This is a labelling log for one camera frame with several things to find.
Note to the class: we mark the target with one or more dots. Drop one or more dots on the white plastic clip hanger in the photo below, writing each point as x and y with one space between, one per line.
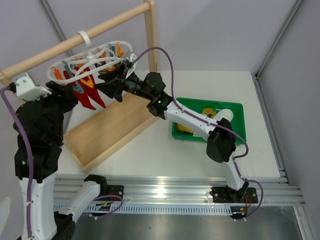
90 61

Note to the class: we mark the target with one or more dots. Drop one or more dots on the green plastic tray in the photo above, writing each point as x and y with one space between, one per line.
198 105

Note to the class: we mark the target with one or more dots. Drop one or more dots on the yellow sock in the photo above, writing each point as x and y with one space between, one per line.
183 129
209 112

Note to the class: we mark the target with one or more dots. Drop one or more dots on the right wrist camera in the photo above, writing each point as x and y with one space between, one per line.
129 67

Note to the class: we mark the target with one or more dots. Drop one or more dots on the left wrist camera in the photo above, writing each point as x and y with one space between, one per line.
27 88

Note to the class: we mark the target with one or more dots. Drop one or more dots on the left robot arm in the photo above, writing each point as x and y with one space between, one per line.
39 123

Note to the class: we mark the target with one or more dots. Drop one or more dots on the wooden drying rack stand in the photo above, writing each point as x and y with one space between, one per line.
104 133

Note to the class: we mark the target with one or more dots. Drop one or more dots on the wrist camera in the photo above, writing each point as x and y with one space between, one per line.
129 67
27 88

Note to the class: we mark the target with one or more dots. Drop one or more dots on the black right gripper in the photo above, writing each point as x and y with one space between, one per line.
115 81

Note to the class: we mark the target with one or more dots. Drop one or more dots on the aluminium mounting rail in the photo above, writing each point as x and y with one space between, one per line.
179 196

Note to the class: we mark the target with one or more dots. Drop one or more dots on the red sock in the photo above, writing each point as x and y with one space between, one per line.
82 88
91 93

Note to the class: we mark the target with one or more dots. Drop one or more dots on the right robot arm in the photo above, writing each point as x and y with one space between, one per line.
218 134

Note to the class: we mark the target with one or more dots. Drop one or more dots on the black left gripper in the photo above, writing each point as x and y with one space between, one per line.
68 96

